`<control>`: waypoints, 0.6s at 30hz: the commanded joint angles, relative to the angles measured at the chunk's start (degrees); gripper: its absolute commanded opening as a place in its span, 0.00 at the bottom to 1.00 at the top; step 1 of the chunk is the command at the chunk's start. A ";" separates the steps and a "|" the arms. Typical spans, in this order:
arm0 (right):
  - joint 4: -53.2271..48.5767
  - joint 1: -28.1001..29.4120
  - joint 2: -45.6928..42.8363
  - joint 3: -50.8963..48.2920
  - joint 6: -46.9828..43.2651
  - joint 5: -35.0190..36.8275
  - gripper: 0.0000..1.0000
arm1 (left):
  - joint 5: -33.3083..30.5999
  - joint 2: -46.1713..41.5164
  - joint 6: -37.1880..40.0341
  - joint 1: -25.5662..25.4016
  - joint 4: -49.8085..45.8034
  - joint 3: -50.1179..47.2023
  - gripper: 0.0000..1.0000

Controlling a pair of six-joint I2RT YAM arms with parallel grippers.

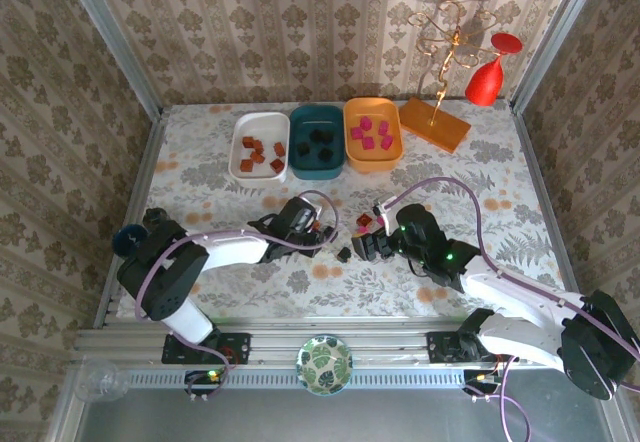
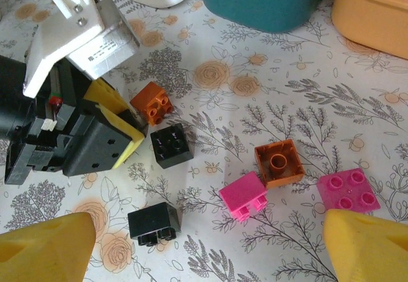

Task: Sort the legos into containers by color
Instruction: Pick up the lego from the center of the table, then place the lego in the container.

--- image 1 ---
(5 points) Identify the floral table mat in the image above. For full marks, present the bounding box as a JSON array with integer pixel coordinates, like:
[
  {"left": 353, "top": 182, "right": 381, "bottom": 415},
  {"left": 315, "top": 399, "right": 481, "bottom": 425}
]
[{"left": 122, "top": 103, "right": 576, "bottom": 319}]

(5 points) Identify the teal plastic container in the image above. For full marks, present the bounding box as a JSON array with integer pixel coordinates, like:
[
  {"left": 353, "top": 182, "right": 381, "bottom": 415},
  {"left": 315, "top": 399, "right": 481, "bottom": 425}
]
[{"left": 288, "top": 105, "right": 347, "bottom": 182}]

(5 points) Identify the orange plastic container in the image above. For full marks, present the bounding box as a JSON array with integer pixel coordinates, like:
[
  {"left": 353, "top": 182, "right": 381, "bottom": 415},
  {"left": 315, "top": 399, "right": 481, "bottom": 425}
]
[{"left": 342, "top": 96, "right": 405, "bottom": 174}]

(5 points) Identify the white plastic container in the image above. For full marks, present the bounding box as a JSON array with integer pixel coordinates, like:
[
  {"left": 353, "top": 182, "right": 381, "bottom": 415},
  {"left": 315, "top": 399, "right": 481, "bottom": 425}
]
[{"left": 228, "top": 111, "right": 292, "bottom": 187}]

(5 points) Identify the orange wooden stand base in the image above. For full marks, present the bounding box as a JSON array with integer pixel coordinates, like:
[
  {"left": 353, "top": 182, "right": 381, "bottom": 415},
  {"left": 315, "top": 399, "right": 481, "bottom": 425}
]
[{"left": 397, "top": 95, "right": 472, "bottom": 156}]

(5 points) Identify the leaf pattern bowl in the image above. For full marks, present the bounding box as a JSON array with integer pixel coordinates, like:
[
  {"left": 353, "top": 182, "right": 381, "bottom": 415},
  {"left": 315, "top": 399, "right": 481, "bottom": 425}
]
[{"left": 295, "top": 334, "right": 354, "bottom": 397}]

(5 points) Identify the white bottle black cap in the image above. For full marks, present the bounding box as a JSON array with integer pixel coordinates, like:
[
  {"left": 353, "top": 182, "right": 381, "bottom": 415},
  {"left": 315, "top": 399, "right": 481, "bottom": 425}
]
[{"left": 142, "top": 207, "right": 174, "bottom": 231}]

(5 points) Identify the right small controller board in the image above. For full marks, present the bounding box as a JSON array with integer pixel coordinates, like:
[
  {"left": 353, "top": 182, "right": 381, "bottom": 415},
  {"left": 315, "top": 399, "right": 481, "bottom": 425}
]
[{"left": 462, "top": 369, "right": 504, "bottom": 396}]

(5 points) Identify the small controller board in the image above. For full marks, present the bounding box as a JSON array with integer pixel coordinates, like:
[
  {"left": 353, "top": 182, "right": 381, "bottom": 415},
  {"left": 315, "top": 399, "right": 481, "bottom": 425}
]
[
  {"left": 462, "top": 369, "right": 504, "bottom": 396},
  {"left": 184, "top": 369, "right": 226, "bottom": 396}
]

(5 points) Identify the red wine glass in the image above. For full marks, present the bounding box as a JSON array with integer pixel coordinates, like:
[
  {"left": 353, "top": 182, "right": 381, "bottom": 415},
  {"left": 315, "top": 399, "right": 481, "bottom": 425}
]
[{"left": 463, "top": 31, "right": 525, "bottom": 108}]

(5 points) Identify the dark blue mug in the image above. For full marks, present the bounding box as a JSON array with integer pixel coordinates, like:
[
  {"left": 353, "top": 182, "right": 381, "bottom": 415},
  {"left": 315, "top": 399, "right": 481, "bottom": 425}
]
[{"left": 112, "top": 224, "right": 151, "bottom": 258}]

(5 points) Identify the left small controller board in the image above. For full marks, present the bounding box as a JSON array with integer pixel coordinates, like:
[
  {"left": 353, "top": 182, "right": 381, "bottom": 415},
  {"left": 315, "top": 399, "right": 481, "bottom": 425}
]
[{"left": 184, "top": 369, "right": 226, "bottom": 396}]

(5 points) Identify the clear glass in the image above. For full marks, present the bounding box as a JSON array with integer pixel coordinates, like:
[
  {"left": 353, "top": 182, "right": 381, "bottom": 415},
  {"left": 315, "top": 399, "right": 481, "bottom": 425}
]
[{"left": 74, "top": 354, "right": 130, "bottom": 404}]

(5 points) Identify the aluminium cross rail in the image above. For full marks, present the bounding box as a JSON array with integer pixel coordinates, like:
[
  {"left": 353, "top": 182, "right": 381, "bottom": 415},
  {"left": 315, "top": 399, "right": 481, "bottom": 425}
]
[{"left": 74, "top": 319, "right": 614, "bottom": 366}]

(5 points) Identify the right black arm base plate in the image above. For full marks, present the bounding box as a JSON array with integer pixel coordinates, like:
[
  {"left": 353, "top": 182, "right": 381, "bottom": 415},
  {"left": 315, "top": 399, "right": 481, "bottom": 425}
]
[{"left": 426, "top": 330, "right": 521, "bottom": 365}]

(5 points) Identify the aluminium side rail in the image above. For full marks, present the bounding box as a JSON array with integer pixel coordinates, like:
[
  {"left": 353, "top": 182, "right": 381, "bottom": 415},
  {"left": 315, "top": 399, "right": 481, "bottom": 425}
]
[
  {"left": 509, "top": 101, "right": 584, "bottom": 298},
  {"left": 92, "top": 109, "right": 169, "bottom": 328}
]

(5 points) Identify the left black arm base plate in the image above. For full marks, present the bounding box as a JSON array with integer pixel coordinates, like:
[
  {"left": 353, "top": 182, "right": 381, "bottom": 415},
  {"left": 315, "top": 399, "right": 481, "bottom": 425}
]
[{"left": 160, "top": 331, "right": 252, "bottom": 366}]

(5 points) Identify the gold wire glass rack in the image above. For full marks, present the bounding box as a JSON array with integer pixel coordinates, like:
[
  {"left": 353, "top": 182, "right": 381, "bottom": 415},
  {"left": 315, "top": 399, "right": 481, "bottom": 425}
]
[{"left": 407, "top": 0, "right": 501, "bottom": 128}]

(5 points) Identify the slotted grey cable duct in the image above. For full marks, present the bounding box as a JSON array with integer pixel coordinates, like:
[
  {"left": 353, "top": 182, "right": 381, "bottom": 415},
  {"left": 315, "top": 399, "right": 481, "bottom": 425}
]
[{"left": 119, "top": 367, "right": 466, "bottom": 391}]

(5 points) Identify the aluminium frame post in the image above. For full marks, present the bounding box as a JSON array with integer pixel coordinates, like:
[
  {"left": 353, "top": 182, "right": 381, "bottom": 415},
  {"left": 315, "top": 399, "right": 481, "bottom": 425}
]
[
  {"left": 509, "top": 0, "right": 609, "bottom": 113},
  {"left": 55, "top": 0, "right": 165, "bottom": 118}
]

